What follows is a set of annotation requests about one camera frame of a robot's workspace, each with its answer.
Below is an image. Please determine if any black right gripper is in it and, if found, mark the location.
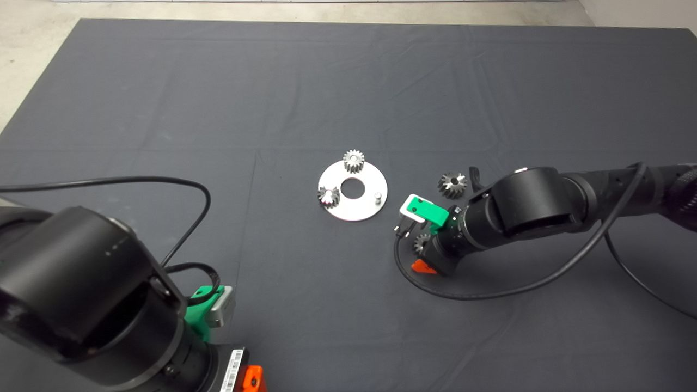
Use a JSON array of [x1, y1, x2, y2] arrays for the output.
[[411, 234, 464, 277]]

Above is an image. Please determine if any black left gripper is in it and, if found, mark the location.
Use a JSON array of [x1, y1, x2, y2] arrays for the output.
[[207, 346, 267, 392]]

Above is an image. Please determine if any larger steel gear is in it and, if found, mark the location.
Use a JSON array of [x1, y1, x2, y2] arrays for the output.
[[438, 171, 468, 199]]

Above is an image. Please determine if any round metal plate with hole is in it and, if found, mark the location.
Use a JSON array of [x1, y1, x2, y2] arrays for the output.
[[319, 160, 388, 222]]

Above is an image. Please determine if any dark grey table cloth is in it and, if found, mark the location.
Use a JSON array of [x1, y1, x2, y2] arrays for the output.
[[0, 18, 697, 392]]

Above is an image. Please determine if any green right camera mount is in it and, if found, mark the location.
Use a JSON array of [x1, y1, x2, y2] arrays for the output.
[[408, 196, 450, 235]]

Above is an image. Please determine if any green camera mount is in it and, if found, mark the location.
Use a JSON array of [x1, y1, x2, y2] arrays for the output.
[[408, 196, 450, 235], [185, 286, 224, 342]]

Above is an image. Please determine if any grey right camera box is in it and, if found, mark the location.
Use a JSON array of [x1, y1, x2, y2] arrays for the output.
[[400, 195, 425, 221]]

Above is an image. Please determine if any grey camera box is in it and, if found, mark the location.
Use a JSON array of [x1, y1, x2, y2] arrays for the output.
[[400, 195, 425, 221], [206, 286, 236, 328]]

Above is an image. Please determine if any black right camera cable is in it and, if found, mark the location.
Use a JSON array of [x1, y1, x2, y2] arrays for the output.
[[393, 162, 697, 322]]

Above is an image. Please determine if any black camera cable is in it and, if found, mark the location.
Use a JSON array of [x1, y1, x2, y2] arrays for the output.
[[0, 175, 221, 305], [393, 162, 697, 322]]

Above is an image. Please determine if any grey left camera box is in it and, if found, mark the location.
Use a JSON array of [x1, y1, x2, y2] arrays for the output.
[[206, 286, 236, 328]]

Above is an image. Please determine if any green left camera mount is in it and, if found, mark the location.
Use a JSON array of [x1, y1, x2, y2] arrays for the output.
[[185, 286, 224, 342]]

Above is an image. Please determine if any black left camera cable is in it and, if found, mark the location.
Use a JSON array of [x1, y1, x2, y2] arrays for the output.
[[0, 175, 221, 305]]

